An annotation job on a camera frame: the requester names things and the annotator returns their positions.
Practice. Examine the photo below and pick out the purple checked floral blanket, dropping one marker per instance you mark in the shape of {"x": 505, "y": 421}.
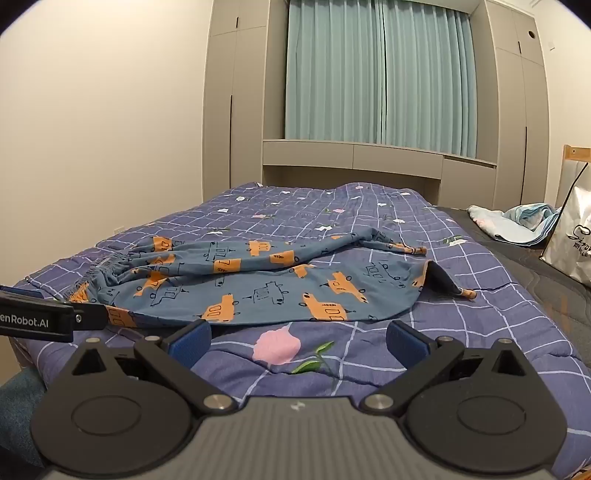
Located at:
{"x": 351, "y": 217}

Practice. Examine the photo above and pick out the beige window bench cabinet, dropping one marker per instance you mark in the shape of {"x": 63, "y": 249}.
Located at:
{"x": 351, "y": 159}

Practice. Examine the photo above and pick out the blue pants with orange print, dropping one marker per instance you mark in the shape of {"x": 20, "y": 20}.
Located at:
{"x": 277, "y": 295}

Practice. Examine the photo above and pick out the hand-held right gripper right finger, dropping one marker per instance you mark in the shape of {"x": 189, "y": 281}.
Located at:
{"x": 406, "y": 344}

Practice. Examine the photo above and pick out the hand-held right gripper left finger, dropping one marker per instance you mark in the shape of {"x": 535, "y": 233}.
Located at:
{"x": 189, "y": 344}

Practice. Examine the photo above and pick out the dark grey mattress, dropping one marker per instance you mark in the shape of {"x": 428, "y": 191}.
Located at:
{"x": 531, "y": 277}

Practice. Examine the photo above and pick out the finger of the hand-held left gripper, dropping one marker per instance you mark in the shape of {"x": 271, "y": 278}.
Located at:
{"x": 55, "y": 321}
{"x": 18, "y": 292}

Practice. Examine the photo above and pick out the person's leg in jeans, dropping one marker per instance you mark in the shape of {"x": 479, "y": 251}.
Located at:
{"x": 21, "y": 415}

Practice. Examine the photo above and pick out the white plastic bag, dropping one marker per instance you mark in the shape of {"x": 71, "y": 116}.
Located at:
{"x": 570, "y": 244}

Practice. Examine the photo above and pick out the tall beige wardrobe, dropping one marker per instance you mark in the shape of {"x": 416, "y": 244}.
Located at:
{"x": 508, "y": 115}
{"x": 244, "y": 101}

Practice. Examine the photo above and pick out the light blue crumpled cloth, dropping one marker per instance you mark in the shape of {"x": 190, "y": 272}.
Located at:
{"x": 517, "y": 221}

